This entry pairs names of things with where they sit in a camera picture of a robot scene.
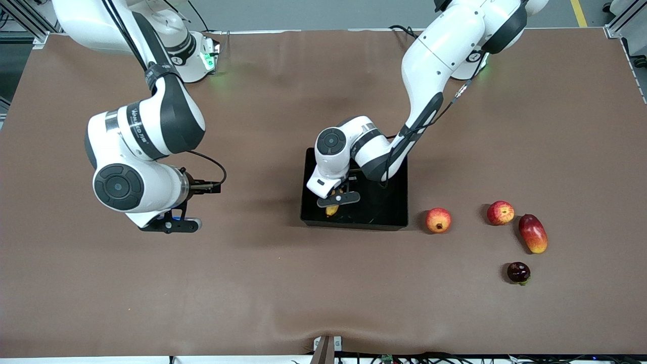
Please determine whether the yellow banana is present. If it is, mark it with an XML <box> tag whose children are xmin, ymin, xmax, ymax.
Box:
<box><xmin>325</xmin><ymin>187</ymin><xmax>349</xmax><ymax>218</ymax></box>

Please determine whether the black plastic box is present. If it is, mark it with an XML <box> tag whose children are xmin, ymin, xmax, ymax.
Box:
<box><xmin>300</xmin><ymin>147</ymin><xmax>409</xmax><ymax>232</ymax></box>

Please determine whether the red yellow apple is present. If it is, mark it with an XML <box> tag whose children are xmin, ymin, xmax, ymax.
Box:
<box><xmin>487</xmin><ymin>200</ymin><xmax>515</xmax><ymax>226</ymax></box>

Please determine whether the red pomegranate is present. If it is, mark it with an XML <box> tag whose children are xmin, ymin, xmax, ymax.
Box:
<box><xmin>425</xmin><ymin>207</ymin><xmax>452</xmax><ymax>234</ymax></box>

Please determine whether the dark purple mangosteen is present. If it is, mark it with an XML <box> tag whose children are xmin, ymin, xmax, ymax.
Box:
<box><xmin>507</xmin><ymin>261</ymin><xmax>531</xmax><ymax>286</ymax></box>

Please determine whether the red yellow mango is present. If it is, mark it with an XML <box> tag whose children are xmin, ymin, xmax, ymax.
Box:
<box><xmin>518</xmin><ymin>213</ymin><xmax>548</xmax><ymax>254</ymax></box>

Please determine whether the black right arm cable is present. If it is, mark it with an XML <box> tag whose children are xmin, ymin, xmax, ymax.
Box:
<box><xmin>101</xmin><ymin>0</ymin><xmax>227</xmax><ymax>188</ymax></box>

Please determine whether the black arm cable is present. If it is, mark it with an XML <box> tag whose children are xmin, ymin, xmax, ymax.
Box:
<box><xmin>379</xmin><ymin>48</ymin><xmax>488</xmax><ymax>189</ymax></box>
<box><xmin>101</xmin><ymin>0</ymin><xmax>227</xmax><ymax>188</ymax></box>

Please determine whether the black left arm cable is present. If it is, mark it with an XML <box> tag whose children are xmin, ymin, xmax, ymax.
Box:
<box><xmin>379</xmin><ymin>48</ymin><xmax>488</xmax><ymax>189</ymax></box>

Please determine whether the aluminium frame profile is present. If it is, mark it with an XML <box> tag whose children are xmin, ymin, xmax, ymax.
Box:
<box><xmin>604</xmin><ymin>0</ymin><xmax>647</xmax><ymax>38</ymax></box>
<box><xmin>0</xmin><ymin>0</ymin><xmax>64</xmax><ymax>46</ymax></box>

